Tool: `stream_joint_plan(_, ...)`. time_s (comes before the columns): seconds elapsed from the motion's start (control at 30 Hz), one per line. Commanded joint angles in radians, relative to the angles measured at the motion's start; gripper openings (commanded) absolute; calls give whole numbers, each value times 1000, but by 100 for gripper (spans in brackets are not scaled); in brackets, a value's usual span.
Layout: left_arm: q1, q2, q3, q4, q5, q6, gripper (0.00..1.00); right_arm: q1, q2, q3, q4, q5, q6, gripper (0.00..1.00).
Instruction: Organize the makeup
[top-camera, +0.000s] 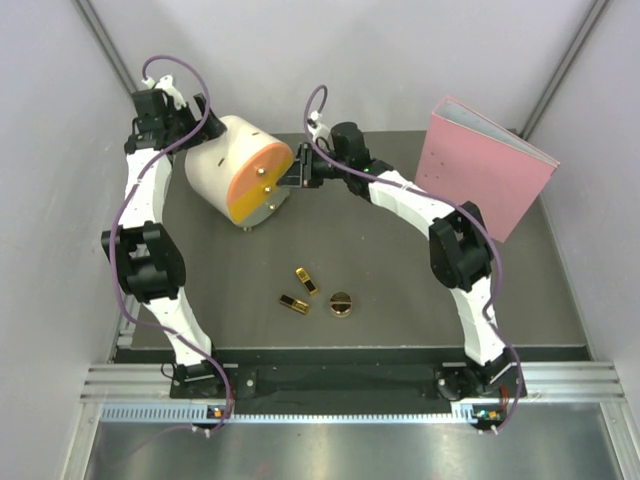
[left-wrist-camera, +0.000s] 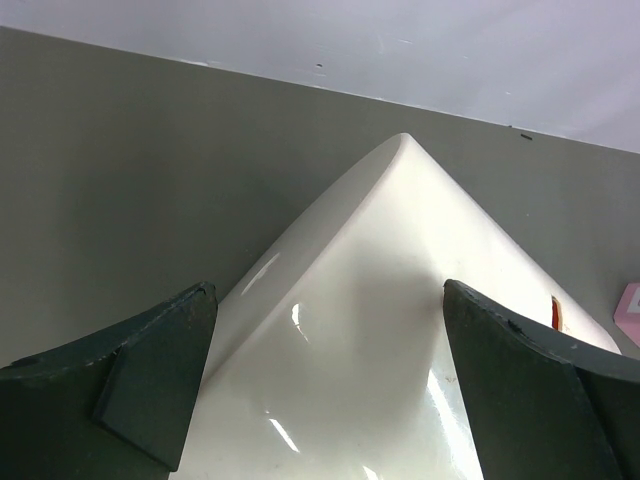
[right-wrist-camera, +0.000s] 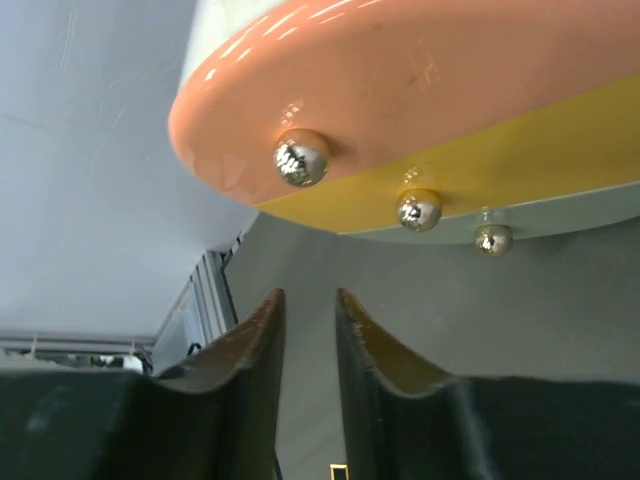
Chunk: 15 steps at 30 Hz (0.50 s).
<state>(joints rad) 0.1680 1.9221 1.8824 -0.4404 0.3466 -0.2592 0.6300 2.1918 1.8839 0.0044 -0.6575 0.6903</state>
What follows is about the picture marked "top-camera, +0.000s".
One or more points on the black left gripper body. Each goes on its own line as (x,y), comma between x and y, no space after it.
(180,122)

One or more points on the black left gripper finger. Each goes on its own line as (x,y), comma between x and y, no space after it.
(216,122)
(200,101)

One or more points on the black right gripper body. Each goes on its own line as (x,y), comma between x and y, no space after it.
(316,168)

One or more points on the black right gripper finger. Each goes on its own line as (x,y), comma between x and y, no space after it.
(296,170)
(290,182)

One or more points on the cream round drawer organizer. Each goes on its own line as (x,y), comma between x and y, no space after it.
(211,165)

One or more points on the orange top drawer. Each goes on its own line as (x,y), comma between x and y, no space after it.
(261,169)

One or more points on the yellow drawer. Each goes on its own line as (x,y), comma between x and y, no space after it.
(241,207)

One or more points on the gold lipstick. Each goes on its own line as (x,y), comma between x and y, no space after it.
(306,280)
(294,304)

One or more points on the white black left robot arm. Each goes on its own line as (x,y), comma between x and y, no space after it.
(145,262)

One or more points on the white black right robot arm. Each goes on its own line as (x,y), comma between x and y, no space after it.
(460,253)

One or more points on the grey bottom drawer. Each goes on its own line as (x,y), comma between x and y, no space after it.
(265,209)

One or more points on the round gold compact jar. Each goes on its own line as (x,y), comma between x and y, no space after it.
(341,304)

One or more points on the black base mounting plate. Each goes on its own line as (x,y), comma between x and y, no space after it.
(301,384)

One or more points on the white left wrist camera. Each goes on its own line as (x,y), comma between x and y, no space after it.
(162,85)

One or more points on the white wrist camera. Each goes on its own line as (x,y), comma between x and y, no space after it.
(317,128)
(162,85)

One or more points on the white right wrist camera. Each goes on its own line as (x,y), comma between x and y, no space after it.
(317,128)

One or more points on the pink ring binder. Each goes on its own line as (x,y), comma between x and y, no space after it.
(467,157)

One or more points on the aluminium frame rail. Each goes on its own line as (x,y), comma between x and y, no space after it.
(551,382)

